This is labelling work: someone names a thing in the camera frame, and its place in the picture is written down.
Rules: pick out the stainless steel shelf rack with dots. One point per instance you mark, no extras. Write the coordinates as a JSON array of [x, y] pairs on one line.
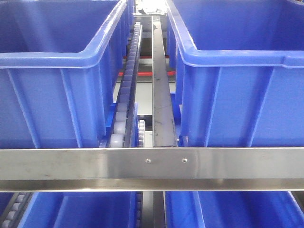
[[156, 169]]

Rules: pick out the roller conveyor track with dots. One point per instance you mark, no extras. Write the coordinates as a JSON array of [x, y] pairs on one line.
[[125, 117]]

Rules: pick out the blue bin upper right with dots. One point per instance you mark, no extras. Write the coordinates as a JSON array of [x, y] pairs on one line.
[[239, 71]]

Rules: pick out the blue bin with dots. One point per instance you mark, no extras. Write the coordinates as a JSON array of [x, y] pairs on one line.
[[239, 71], [232, 209], [81, 210], [59, 61]]

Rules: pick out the blue bin lower right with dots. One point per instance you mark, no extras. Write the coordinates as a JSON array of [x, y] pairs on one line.
[[232, 209]]

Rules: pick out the blue bin upper left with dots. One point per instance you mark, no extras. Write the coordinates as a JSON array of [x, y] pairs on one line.
[[59, 61]]

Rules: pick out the blue bin lower left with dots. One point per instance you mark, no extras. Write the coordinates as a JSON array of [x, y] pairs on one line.
[[81, 210]]

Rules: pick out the steel divider rail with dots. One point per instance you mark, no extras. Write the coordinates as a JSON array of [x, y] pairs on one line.
[[162, 114]]

